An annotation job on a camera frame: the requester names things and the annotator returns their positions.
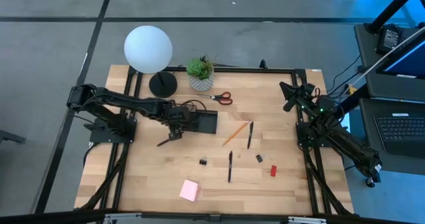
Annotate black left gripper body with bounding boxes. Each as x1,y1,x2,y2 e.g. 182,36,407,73
167,104,201,134

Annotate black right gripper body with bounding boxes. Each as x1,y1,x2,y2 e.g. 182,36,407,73
294,82,317,107

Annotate red-handled scissors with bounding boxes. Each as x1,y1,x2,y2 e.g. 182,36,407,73
198,91,234,106

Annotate black pen with white lettering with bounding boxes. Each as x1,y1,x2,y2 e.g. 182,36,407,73
246,120,254,150

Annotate yellow pencil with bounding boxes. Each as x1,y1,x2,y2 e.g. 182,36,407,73
221,120,252,147

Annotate pink sticky note pad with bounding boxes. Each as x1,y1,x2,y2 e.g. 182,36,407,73
179,179,201,203

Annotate black mesh desk organizer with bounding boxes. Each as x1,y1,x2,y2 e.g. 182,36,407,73
194,110,219,135

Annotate succulent in patterned pot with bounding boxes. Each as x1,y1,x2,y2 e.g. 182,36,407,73
185,55,216,92

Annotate black keyboard tray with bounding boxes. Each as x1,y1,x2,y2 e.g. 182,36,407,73
358,97,425,175

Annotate white globe table lamp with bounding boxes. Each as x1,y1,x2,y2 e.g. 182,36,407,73
124,25,179,99

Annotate black keyboard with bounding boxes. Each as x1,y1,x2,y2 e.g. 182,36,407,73
373,113,425,154

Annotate black power adapter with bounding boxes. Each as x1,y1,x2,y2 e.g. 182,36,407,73
376,25,404,55

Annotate black crossbar with silver brackets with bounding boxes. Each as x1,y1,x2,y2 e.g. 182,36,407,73
0,209,425,224

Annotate computer monitor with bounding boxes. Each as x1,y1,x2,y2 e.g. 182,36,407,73
377,39,425,80

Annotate black stand pole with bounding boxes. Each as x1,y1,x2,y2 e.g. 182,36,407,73
365,0,425,35

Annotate grey furniture leg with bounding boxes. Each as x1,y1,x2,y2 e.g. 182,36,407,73
0,129,27,145

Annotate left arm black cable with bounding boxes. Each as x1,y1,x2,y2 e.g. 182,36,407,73
179,99,207,114

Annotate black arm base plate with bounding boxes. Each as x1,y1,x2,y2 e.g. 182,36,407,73
88,117,137,144
296,120,335,148

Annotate black aluminium table frame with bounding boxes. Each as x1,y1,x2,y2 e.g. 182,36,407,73
74,64,353,218

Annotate white cable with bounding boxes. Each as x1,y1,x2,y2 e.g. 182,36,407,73
345,27,425,92

